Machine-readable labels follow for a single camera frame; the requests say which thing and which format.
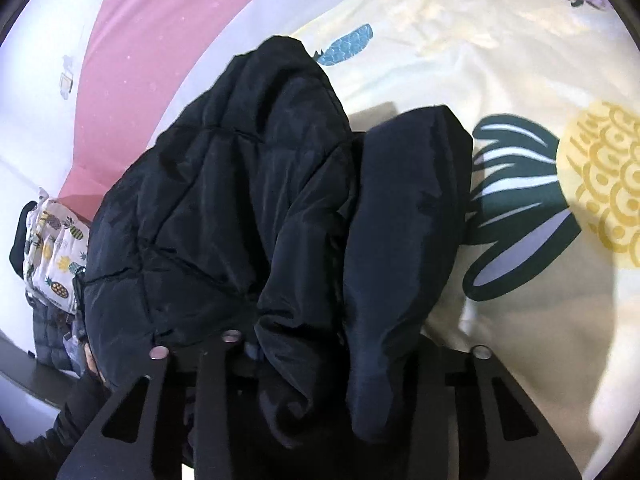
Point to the white pineapple print pillow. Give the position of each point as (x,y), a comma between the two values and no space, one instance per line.
(52,260)

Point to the dark quilted garment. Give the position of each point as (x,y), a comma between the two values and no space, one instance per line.
(52,335)

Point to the black hooded puffer jacket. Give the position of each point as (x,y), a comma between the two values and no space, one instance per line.
(225,185)

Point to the person's left hand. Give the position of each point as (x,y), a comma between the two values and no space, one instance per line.
(91,359)

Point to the black bag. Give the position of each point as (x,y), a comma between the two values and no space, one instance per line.
(21,245)

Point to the yellow pineapple print bed sheet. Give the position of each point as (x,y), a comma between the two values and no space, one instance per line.
(500,60)

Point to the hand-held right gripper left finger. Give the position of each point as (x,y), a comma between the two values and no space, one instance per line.
(212,385)

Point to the dark ledge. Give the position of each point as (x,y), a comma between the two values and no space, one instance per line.
(30,370)

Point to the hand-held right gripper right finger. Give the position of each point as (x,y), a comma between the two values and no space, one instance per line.
(480,410)

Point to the white wall socket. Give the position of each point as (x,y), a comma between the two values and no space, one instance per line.
(66,79)

